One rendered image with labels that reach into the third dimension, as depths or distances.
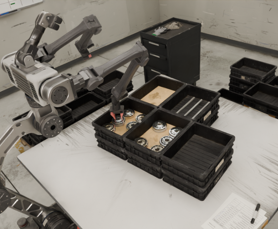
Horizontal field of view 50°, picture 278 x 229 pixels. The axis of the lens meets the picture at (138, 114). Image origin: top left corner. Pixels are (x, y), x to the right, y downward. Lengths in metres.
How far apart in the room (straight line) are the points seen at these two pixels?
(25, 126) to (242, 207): 1.34
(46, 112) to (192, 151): 0.93
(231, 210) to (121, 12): 4.46
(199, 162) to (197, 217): 0.32
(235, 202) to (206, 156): 0.32
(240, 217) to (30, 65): 1.39
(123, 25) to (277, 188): 4.41
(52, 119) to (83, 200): 0.54
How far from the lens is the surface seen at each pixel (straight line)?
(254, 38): 5.23
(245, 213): 1.83
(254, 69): 3.63
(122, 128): 2.17
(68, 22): 5.05
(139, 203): 1.85
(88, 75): 1.56
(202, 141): 2.02
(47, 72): 1.54
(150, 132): 2.10
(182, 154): 1.93
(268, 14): 5.02
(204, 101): 2.40
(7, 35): 4.66
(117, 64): 1.63
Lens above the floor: 2.16
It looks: 36 degrees down
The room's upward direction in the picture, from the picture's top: 7 degrees counter-clockwise
